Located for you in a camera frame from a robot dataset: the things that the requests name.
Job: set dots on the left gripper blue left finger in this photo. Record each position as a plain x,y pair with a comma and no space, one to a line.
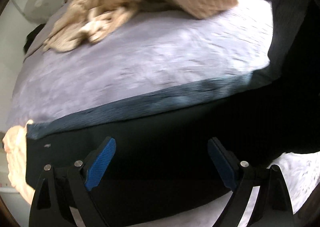
98,162

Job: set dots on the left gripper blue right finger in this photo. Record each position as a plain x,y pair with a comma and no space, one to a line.
225,163

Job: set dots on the black pants with patterned trim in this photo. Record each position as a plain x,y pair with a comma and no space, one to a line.
161,164

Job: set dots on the beige striped clothing pile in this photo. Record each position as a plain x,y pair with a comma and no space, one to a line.
93,20

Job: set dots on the orange fleece blanket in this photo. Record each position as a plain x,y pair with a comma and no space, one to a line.
15,146

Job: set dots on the lavender embossed bedspread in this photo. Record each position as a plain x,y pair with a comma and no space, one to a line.
152,52

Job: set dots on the black garment beside bed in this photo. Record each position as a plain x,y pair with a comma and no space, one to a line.
31,36

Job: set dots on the white standing fan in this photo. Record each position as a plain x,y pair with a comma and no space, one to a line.
40,11

